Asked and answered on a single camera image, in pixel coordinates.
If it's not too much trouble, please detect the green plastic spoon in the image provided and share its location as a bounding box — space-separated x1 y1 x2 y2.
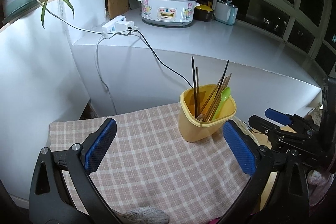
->
211 87 231 120

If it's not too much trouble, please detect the black chopstick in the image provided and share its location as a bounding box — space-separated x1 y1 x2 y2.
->
206 60 230 121
191 56 198 118

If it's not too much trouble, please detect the yellow plastic utensil cup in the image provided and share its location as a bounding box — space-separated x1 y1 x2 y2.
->
178 84 236 142

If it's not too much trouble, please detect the brown chopstick long diagonal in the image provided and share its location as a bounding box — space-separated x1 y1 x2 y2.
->
203 77 228 122

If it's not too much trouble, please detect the right gloved hand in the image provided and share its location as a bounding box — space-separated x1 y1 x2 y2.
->
307 170 334 207

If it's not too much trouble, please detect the left gloved hand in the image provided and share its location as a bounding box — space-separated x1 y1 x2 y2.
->
122 206 170 224

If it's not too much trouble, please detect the pink plaid cloth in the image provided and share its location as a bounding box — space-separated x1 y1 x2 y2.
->
48 102 251 224

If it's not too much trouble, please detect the light blue appliance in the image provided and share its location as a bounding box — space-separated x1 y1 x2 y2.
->
214 1 238 26

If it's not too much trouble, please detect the black yellow pot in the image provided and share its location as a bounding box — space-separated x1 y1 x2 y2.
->
194 5 214 22

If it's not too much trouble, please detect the floral white slow cooker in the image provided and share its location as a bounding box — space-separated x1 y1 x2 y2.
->
137 0 200 27

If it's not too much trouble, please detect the white power strip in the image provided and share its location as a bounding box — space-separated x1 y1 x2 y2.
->
102 15 137 35

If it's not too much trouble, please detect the black power cable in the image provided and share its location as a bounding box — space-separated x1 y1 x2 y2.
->
131 28 194 89

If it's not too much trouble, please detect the white power cable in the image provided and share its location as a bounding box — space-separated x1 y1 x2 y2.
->
95 33 117 115

